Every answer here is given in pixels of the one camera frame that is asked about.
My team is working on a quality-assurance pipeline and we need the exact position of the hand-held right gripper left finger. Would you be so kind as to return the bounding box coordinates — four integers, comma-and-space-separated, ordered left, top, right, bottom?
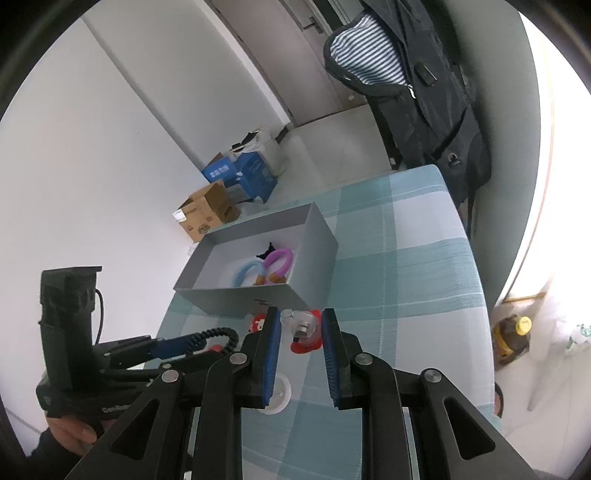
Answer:
65, 305, 282, 480

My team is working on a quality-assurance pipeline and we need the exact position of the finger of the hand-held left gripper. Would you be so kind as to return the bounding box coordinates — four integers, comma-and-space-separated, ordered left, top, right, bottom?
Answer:
108, 331, 206, 365
139, 351, 225, 381

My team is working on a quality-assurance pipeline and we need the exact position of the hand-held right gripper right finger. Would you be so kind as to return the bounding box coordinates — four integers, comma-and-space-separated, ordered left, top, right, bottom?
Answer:
322, 308, 541, 480

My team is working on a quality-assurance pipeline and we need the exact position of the red hair accessory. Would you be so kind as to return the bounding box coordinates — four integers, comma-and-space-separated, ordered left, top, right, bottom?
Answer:
280, 308, 322, 355

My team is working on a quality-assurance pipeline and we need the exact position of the white round compact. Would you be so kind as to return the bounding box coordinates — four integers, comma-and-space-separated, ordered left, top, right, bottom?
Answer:
259, 374, 293, 415

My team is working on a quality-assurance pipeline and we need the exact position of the grey cardboard box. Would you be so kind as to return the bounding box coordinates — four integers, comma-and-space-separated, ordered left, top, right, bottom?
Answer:
173, 202, 339, 319

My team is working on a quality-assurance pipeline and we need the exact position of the person's left forearm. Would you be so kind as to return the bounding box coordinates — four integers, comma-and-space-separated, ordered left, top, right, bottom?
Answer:
28, 429, 93, 480

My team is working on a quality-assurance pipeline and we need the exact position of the person's left hand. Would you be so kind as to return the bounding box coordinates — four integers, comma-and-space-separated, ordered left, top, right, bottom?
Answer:
46, 413, 100, 455

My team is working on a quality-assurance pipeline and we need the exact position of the teal checked tablecloth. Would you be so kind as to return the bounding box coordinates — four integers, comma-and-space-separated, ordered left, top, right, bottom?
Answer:
154, 164, 504, 480

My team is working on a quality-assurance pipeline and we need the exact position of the brown cardboard box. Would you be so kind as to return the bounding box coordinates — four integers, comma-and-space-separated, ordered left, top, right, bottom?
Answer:
173, 181, 241, 243

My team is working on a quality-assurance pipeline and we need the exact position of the yellow capped oil bottle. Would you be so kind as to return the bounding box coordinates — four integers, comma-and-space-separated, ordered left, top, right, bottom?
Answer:
493, 315, 533, 367

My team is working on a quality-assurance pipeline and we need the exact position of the blue cardboard box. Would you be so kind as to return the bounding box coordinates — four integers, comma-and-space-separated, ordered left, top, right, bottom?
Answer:
202, 151, 279, 204

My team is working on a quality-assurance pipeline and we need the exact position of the white plastic bag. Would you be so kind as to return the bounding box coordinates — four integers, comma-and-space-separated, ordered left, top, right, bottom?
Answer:
249, 127, 291, 178

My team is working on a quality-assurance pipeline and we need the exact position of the dark hanging jacket striped lining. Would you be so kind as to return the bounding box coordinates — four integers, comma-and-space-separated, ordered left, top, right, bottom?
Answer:
323, 0, 492, 232

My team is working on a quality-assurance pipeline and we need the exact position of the grey door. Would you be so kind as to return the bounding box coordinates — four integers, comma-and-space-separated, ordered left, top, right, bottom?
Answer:
208, 0, 365, 125

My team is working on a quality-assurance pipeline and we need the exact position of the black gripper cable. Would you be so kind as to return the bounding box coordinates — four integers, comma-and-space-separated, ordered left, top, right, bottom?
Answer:
92, 288, 106, 344

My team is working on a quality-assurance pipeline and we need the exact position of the light blue ring bracelet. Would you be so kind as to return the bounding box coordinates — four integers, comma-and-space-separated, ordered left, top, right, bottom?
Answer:
231, 259, 271, 288

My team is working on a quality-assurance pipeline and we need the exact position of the purple ring bracelet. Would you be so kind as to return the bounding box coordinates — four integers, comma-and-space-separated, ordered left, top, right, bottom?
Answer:
263, 248, 295, 283

